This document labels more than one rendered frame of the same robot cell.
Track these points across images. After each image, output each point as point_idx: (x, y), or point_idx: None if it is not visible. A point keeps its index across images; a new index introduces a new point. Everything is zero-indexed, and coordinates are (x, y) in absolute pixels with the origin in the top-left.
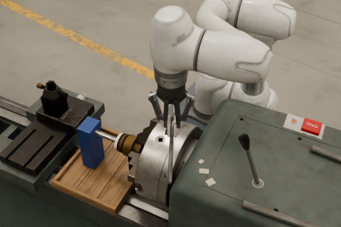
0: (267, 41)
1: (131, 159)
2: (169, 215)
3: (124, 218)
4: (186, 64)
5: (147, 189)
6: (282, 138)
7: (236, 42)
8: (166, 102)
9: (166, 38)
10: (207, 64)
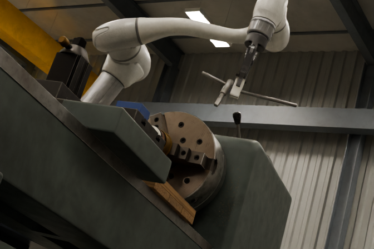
0: (139, 77)
1: (183, 147)
2: (244, 184)
3: (191, 232)
4: (284, 21)
5: (219, 167)
6: None
7: None
8: (255, 56)
9: (288, 0)
10: (288, 26)
